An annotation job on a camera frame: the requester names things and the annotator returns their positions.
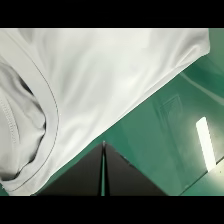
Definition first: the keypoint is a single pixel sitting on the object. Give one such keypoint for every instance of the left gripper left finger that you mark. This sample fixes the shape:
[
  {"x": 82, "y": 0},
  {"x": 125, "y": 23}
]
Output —
[{"x": 83, "y": 178}]

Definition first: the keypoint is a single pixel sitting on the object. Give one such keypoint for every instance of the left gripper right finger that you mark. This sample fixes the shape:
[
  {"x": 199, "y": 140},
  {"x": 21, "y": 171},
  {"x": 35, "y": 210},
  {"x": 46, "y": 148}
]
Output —
[{"x": 130, "y": 180}]

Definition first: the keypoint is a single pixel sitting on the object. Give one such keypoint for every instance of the white T-shirt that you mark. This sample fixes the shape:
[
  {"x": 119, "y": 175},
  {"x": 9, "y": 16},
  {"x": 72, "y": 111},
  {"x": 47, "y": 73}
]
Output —
[{"x": 100, "y": 83}]

